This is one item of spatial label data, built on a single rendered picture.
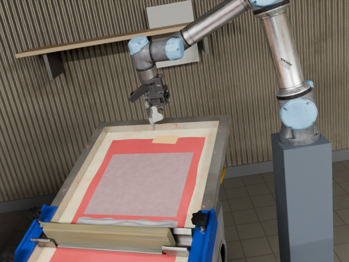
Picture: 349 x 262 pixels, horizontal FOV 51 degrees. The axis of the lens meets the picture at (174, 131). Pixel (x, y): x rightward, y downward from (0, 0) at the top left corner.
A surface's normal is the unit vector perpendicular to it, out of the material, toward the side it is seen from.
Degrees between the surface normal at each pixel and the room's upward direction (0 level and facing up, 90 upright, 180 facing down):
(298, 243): 90
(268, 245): 0
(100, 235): 108
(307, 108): 97
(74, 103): 90
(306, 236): 90
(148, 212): 18
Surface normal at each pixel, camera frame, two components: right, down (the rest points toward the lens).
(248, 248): -0.16, -0.93
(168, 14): 0.02, 0.33
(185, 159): -0.24, -0.76
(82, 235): -0.22, 0.64
